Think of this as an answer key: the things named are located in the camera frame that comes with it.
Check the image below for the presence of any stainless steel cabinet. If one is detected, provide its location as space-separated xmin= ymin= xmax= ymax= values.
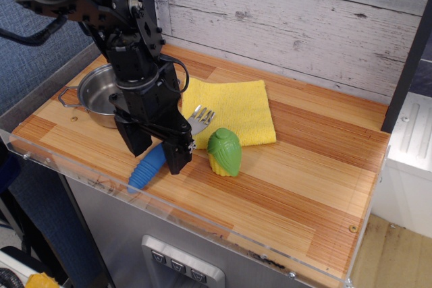
xmin=67 ymin=178 xmax=305 ymax=287

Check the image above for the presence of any black braided cable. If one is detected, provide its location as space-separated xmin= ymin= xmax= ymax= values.
xmin=0 ymin=14 xmax=68 ymax=47

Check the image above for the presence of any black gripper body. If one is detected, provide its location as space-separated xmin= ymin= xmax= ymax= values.
xmin=109 ymin=57 xmax=192 ymax=141

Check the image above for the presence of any green yellow toy corn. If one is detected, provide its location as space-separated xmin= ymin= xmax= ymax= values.
xmin=207 ymin=127 xmax=242 ymax=177

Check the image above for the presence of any silver control panel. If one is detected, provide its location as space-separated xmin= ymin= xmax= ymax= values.
xmin=141 ymin=235 xmax=225 ymax=287

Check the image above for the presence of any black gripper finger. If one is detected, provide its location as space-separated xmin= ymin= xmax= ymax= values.
xmin=162 ymin=140 xmax=193 ymax=175
xmin=114 ymin=114 xmax=153 ymax=156

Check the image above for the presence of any clear acrylic edge guard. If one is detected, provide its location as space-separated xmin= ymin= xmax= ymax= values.
xmin=1 ymin=125 xmax=389 ymax=287

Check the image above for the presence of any blue handled metal fork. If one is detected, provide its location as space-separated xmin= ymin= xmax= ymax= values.
xmin=127 ymin=105 xmax=216 ymax=194

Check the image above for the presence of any stainless steel pot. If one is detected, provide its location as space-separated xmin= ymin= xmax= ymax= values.
xmin=57 ymin=64 xmax=120 ymax=129

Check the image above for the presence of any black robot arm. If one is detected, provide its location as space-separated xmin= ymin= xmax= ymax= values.
xmin=1 ymin=0 xmax=194 ymax=175

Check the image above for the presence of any white appliance at right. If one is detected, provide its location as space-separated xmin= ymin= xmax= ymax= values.
xmin=372 ymin=92 xmax=431 ymax=237

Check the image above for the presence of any yellow folded towel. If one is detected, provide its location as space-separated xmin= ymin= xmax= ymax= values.
xmin=181 ymin=78 xmax=276 ymax=149

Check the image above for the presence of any black right vertical post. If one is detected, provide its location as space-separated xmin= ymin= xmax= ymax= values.
xmin=381 ymin=0 xmax=431 ymax=134

